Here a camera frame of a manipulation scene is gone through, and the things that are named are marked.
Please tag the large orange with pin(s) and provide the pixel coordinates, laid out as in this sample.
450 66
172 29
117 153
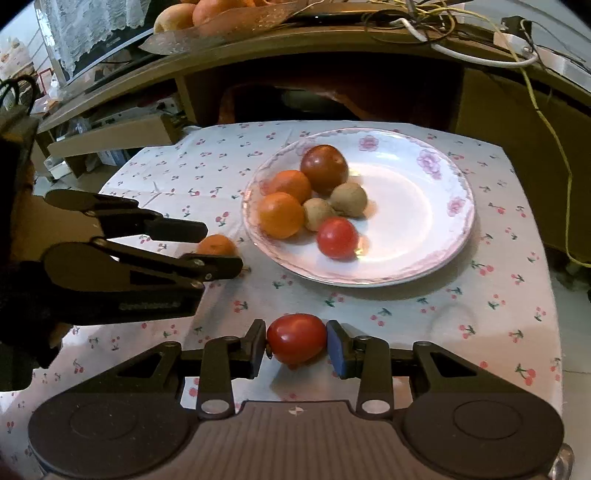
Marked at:
217 10

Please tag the dark set-top box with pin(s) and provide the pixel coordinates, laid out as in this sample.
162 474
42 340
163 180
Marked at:
332 10

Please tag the blue white box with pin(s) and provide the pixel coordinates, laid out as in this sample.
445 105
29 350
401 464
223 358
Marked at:
112 157

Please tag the black television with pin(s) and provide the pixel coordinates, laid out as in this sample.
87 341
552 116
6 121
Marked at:
115 50

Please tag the large dark red tomato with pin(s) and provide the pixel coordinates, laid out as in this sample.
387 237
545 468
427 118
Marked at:
324 168

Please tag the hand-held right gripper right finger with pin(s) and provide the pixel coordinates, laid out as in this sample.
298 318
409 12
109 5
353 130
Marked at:
339 353

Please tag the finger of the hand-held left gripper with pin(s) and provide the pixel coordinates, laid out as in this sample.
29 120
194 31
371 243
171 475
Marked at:
217 268
175 229

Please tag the glass fruit dish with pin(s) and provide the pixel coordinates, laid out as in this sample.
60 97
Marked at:
221 32

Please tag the white lace cloth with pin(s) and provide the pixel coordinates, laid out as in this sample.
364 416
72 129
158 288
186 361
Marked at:
87 27

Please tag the white power strip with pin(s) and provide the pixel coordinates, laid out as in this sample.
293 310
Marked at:
568 60

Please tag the yellow red apple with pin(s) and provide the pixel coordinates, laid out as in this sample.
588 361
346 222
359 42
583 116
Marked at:
173 18

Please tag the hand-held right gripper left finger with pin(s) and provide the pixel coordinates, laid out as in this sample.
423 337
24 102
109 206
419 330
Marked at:
256 353

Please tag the brown kiwi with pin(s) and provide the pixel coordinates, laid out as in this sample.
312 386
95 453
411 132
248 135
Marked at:
349 199
317 216

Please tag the cherry print tablecloth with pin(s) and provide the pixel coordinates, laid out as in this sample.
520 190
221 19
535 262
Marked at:
485 300

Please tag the black adapter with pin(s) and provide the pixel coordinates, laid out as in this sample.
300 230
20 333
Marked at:
513 26

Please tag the small orange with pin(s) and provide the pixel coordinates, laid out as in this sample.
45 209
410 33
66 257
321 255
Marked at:
293 184
217 244
280 215

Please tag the white floral plate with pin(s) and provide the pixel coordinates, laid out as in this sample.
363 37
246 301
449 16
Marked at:
406 221

